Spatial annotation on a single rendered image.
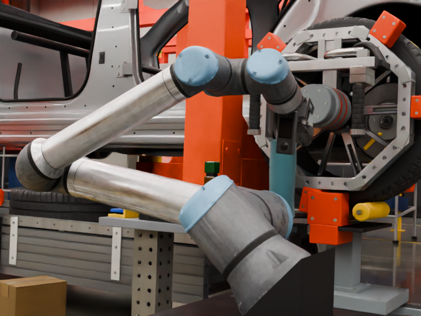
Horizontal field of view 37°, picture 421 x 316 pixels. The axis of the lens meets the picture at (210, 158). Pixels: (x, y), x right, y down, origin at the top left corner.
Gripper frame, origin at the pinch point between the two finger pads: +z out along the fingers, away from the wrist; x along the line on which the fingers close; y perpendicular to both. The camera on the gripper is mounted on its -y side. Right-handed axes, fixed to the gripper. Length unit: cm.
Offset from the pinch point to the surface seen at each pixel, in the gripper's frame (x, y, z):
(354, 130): -10.0, 10.8, 8.9
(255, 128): 22.4, 10.7, 11.8
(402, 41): -15, 53, 23
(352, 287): -3, -19, 67
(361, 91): -10.9, 21.4, 4.6
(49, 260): 129, -32, 65
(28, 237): 143, -25, 62
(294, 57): 12.9, 33.7, 5.1
